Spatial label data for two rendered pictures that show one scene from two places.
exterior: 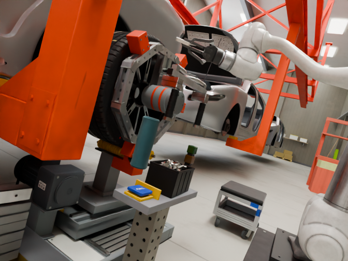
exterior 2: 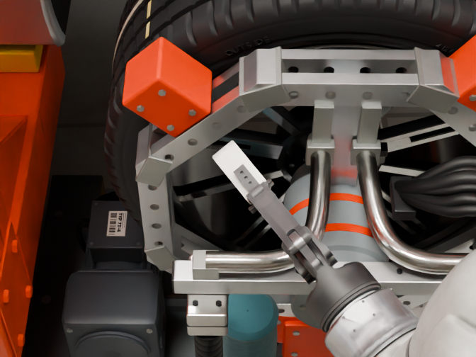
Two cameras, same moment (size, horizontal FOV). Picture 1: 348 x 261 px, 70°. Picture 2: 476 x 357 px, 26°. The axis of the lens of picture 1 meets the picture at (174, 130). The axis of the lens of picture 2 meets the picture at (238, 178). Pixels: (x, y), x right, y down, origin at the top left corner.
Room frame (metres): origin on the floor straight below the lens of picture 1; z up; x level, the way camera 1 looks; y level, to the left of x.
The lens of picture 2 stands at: (0.87, -0.55, 2.01)
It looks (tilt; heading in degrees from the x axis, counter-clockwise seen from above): 51 degrees down; 62
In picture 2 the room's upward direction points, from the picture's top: straight up
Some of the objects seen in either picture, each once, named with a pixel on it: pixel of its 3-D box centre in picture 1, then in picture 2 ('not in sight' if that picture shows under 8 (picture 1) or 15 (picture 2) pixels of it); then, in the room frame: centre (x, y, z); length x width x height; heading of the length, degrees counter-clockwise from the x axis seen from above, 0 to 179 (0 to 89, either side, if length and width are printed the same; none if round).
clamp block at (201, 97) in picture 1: (200, 97); not in sight; (1.45, -0.09, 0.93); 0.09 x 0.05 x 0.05; 61
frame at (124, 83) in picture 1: (152, 97); (333, 200); (1.40, 0.17, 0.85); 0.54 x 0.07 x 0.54; 151
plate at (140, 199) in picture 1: (139, 194); not in sight; (0.92, 0.06, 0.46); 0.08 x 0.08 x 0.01; 61
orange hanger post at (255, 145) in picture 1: (261, 88); not in sight; (4.70, -1.37, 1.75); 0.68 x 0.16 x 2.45; 61
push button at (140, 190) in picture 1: (139, 191); not in sight; (0.92, 0.06, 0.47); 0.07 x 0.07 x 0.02; 61
